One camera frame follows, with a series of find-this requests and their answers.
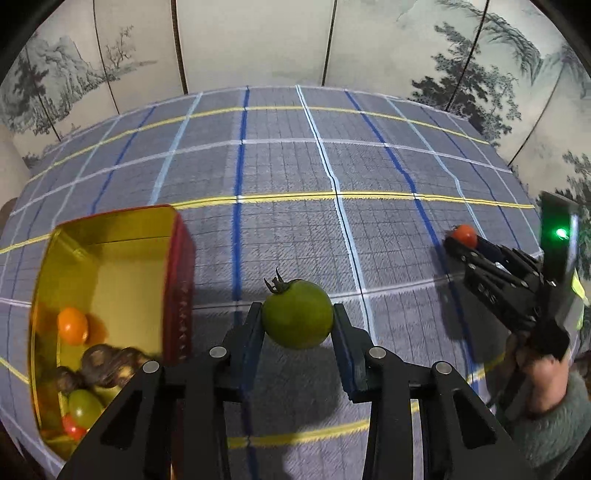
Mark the person's right hand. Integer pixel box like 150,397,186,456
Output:
516,344,573,416

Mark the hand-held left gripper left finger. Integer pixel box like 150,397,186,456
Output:
58,302,264,480

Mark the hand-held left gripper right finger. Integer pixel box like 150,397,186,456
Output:
332,302,539,480

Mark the dark water chestnut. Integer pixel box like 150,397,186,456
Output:
115,348,155,384
81,344,122,388
55,367,86,395

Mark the red tomato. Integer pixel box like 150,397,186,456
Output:
62,413,88,441
451,224,478,248

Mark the red tin box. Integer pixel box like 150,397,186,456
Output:
28,204,195,462

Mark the green tomato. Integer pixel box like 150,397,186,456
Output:
262,268,334,350
68,389,106,428

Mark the blue plaid tablecloth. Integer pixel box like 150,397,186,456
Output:
0,85,546,480

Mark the small orange tomato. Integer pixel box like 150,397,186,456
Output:
57,307,89,346

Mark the landscape painted folding screen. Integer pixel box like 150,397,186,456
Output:
0,0,591,217

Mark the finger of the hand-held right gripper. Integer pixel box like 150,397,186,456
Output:
444,236,513,289
475,234,543,273

